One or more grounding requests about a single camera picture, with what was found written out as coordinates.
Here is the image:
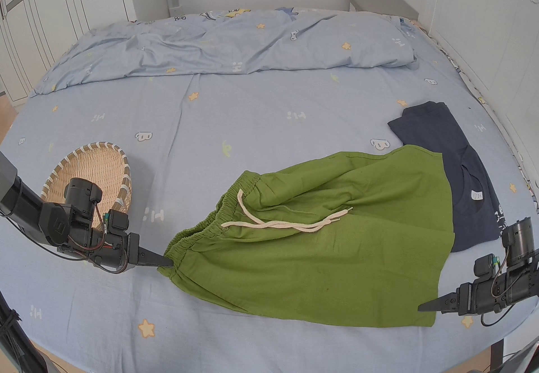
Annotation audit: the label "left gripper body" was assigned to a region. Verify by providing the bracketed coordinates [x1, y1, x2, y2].
[86, 232, 141, 274]

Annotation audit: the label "dark blue T-shirt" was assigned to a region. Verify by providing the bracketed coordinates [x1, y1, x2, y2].
[387, 101, 512, 253]

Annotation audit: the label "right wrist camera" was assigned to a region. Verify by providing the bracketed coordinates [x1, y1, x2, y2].
[474, 253, 498, 284]

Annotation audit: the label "pale blue quilt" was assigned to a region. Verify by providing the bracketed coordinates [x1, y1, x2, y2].
[29, 7, 422, 99]

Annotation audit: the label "white wardrobe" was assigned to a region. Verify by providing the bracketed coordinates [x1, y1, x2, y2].
[0, 0, 137, 104]

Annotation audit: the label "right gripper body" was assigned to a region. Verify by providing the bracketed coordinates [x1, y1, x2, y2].
[458, 272, 513, 317]

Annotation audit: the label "round woven basket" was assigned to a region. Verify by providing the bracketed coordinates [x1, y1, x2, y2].
[41, 141, 134, 237]

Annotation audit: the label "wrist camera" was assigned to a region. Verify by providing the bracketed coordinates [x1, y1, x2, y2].
[474, 253, 498, 284]
[102, 210, 129, 242]

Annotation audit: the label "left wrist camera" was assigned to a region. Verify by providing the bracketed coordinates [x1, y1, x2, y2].
[102, 210, 129, 242]

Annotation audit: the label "green shorts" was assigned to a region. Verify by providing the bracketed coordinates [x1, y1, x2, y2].
[158, 145, 456, 328]

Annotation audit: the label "grey bedside table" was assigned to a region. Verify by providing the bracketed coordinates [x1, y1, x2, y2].
[345, 0, 419, 20]

